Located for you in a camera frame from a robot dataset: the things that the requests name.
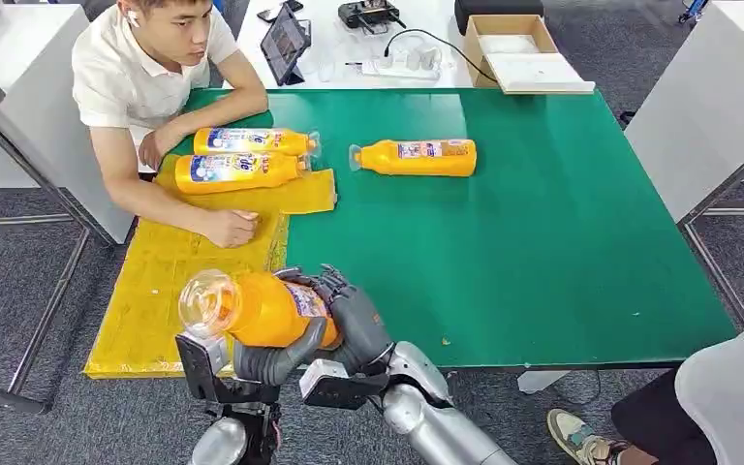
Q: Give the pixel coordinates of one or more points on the person's left hand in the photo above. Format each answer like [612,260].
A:
[157,146]

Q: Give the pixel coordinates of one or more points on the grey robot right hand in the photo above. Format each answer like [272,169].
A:
[362,330]

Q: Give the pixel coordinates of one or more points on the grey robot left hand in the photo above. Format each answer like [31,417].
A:
[276,362]

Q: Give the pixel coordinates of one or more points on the person's right hand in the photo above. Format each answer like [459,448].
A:
[234,228]

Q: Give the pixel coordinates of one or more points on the orange drink bottle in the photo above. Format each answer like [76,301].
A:
[250,142]
[263,311]
[423,164]
[237,183]

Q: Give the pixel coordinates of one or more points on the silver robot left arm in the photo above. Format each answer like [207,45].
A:
[221,443]

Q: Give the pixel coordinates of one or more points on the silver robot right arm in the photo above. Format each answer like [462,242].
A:
[430,423]

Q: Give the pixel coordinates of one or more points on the seated person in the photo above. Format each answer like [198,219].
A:
[125,77]

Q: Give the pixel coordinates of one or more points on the yellow sheet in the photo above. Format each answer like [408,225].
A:
[154,295]

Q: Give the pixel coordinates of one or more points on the white side table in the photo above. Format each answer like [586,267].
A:
[699,102]
[28,58]

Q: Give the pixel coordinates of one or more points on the black tablet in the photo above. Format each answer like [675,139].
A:
[284,42]

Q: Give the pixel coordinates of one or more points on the black phone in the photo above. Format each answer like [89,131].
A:
[279,9]

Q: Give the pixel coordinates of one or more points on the green table mat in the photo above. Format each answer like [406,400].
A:
[539,257]

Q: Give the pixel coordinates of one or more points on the white power strip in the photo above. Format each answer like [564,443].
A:
[396,69]

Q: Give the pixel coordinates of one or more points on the person's shoe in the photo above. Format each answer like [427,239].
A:
[580,439]

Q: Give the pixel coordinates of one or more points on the black remote controller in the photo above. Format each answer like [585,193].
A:
[367,13]

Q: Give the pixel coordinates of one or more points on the open cardboard box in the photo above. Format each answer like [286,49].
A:
[473,48]

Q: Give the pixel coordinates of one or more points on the white flat lid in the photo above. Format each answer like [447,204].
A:
[536,72]

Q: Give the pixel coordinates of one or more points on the white foam insert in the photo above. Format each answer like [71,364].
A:
[507,43]

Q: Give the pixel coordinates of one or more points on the standing person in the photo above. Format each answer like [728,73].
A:
[731,398]

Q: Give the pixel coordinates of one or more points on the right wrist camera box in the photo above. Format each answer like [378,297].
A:
[327,385]

